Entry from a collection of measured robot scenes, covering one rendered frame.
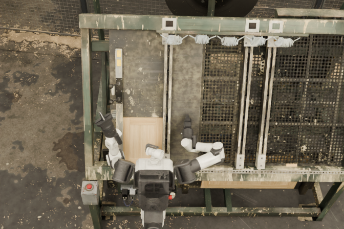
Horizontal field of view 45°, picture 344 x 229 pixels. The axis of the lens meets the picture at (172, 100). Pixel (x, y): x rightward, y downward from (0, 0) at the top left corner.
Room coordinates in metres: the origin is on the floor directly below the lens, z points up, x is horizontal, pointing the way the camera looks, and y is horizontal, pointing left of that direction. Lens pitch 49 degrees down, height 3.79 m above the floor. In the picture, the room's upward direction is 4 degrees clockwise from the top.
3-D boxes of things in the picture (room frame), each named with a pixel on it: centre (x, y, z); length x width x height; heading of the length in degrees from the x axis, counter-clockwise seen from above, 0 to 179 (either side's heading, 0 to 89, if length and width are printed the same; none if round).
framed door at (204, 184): (2.02, -0.78, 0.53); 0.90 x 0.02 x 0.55; 94
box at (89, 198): (1.54, 0.59, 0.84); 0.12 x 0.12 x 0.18; 4
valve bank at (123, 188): (1.64, 0.15, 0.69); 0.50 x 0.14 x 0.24; 94
